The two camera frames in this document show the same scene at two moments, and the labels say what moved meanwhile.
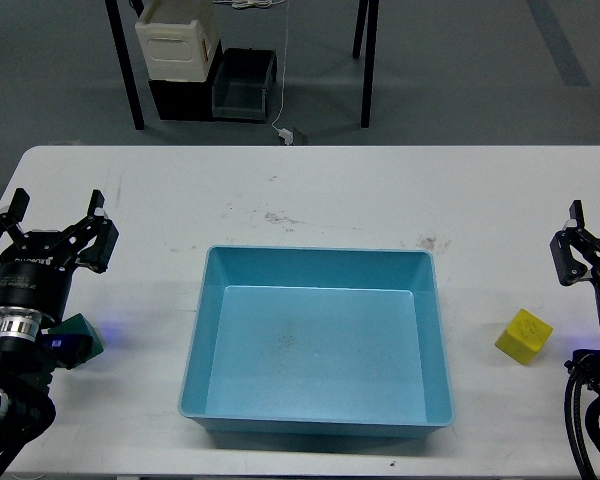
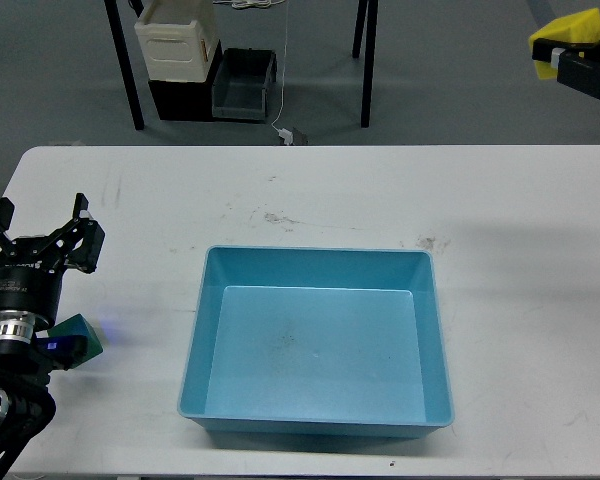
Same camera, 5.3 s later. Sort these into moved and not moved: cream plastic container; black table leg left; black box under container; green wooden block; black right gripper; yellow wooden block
Moved: black right gripper; yellow wooden block
Not moved: black box under container; green wooden block; cream plastic container; black table leg left
